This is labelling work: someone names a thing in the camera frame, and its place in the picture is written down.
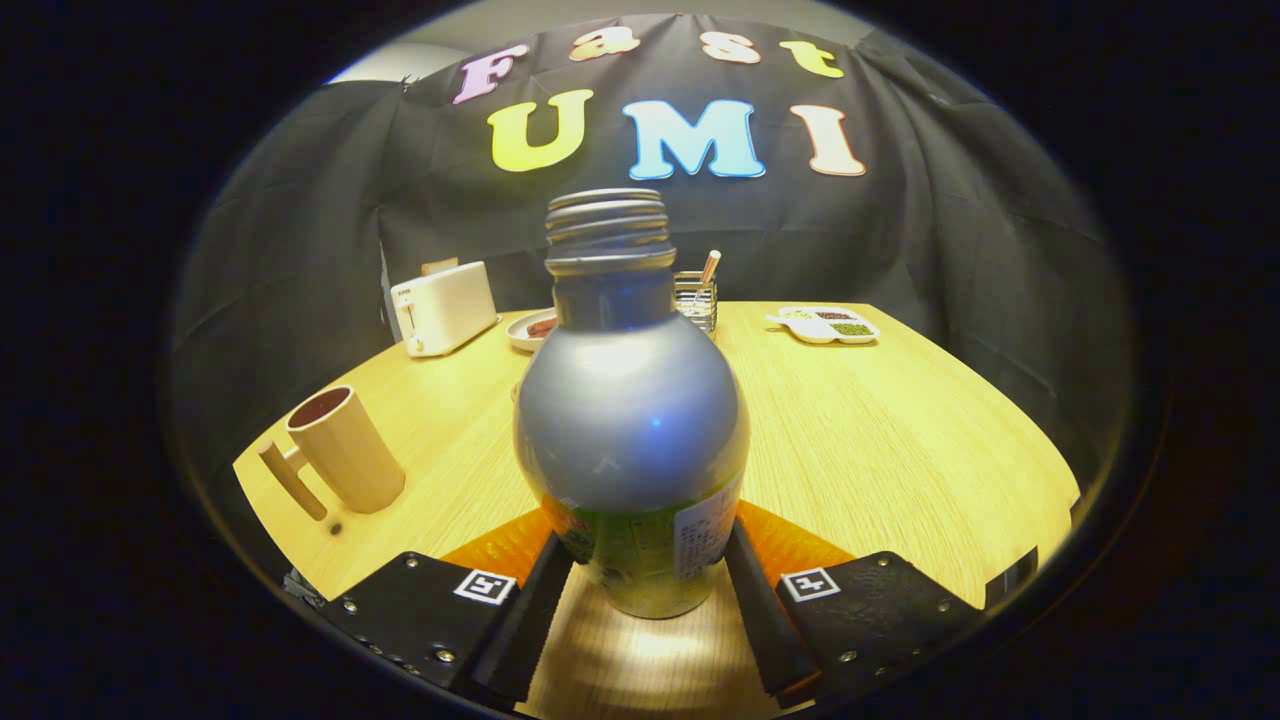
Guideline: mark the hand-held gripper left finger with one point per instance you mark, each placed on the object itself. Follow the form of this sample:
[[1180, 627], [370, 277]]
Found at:
[[530, 630]]

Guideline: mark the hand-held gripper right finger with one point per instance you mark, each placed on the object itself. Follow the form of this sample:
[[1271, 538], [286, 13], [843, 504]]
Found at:
[[770, 630]]

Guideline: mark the silver juice bottle green label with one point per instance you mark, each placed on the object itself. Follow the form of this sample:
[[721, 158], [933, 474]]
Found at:
[[630, 420]]

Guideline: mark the wooden table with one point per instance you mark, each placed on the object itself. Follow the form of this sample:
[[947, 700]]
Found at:
[[900, 450]]

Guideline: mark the white oval plate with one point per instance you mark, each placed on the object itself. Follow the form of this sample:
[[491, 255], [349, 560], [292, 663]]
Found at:
[[522, 340]]

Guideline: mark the white divided dish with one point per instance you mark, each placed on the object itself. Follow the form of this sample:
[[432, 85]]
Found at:
[[820, 332]]

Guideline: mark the brown sausage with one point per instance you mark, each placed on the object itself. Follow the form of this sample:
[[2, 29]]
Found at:
[[541, 326]]

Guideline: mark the white toaster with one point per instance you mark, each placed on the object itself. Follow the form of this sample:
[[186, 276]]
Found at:
[[450, 305]]

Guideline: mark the striped straw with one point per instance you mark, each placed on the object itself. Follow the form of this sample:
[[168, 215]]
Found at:
[[709, 267]]

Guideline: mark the toast slice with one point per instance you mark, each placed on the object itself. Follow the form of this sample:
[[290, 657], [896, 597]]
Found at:
[[440, 266]]

